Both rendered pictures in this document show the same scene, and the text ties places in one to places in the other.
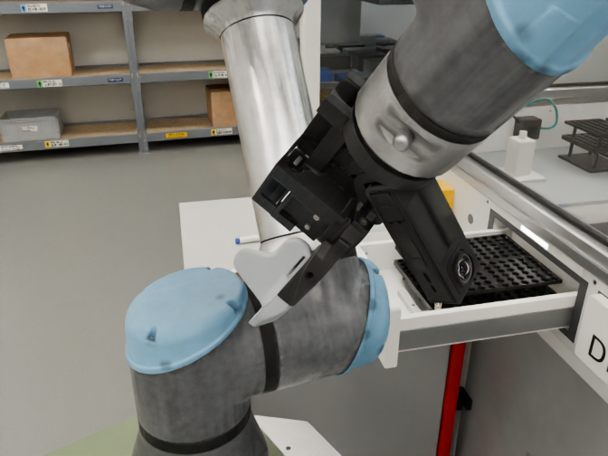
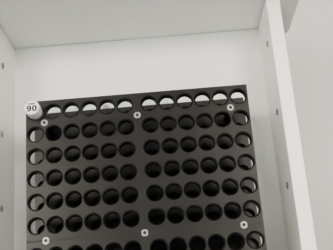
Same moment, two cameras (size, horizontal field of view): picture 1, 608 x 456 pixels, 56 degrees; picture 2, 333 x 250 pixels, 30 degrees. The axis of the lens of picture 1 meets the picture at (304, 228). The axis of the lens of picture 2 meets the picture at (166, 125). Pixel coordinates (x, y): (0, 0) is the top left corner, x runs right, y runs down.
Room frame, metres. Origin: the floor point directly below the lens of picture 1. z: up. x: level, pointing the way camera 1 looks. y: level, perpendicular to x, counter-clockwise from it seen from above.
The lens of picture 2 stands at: (0.91, -0.36, 1.36)
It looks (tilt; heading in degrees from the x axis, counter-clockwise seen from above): 71 degrees down; 104
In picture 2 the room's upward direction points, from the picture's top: 6 degrees counter-clockwise
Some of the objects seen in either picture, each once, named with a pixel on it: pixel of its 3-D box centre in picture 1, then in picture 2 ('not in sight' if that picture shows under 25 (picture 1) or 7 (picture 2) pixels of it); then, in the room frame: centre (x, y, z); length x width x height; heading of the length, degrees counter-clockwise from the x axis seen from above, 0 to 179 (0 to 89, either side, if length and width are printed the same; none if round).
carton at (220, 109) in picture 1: (233, 104); not in sight; (4.67, 0.58, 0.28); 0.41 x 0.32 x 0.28; 106
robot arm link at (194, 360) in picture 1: (195, 346); not in sight; (0.47, 0.11, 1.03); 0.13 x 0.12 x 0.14; 112
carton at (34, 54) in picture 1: (41, 55); not in sight; (4.30, 1.90, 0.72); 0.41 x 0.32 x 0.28; 106
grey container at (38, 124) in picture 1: (32, 124); not in sight; (4.24, 2.05, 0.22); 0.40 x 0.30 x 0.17; 106
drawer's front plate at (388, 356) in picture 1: (362, 289); (132, 10); (0.82, -0.10, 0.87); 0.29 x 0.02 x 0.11; 13
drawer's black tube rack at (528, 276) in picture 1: (471, 278); (147, 238); (0.87, -0.29, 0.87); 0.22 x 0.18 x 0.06; 103
